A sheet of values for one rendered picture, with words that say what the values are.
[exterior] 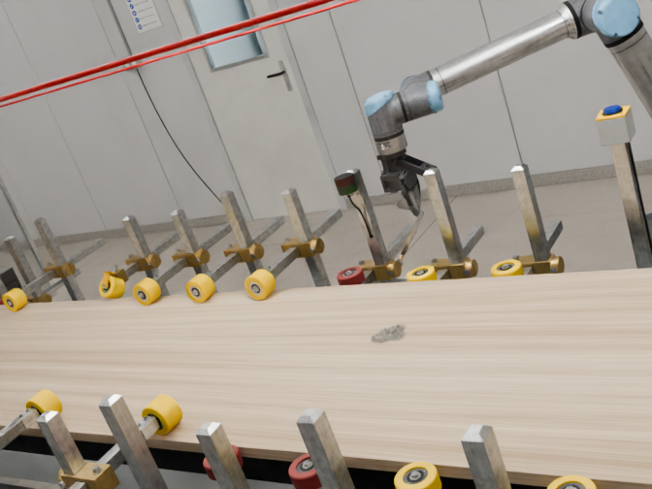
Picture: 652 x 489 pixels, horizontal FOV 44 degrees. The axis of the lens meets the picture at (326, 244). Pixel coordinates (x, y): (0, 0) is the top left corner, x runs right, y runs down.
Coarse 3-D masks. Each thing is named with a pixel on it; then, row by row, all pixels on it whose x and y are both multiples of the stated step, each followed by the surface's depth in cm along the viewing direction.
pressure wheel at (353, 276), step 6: (342, 270) 243; (348, 270) 243; (354, 270) 241; (360, 270) 239; (342, 276) 240; (348, 276) 238; (354, 276) 237; (360, 276) 238; (342, 282) 238; (348, 282) 237; (354, 282) 237; (360, 282) 238
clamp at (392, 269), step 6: (366, 264) 251; (372, 264) 250; (390, 264) 246; (396, 264) 246; (366, 270) 250; (378, 270) 247; (384, 270) 246; (390, 270) 245; (396, 270) 246; (378, 276) 248; (384, 276) 247; (390, 276) 246; (396, 276) 246
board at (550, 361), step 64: (0, 320) 313; (64, 320) 288; (128, 320) 267; (192, 320) 248; (256, 320) 232; (320, 320) 218; (384, 320) 205; (448, 320) 194; (512, 320) 184; (576, 320) 175; (640, 320) 167; (0, 384) 252; (64, 384) 236; (128, 384) 221; (192, 384) 208; (256, 384) 197; (320, 384) 187; (384, 384) 177; (448, 384) 169; (512, 384) 161; (576, 384) 154; (640, 384) 148; (192, 448) 183; (256, 448) 171; (384, 448) 156; (448, 448) 150; (512, 448) 144; (576, 448) 138; (640, 448) 133
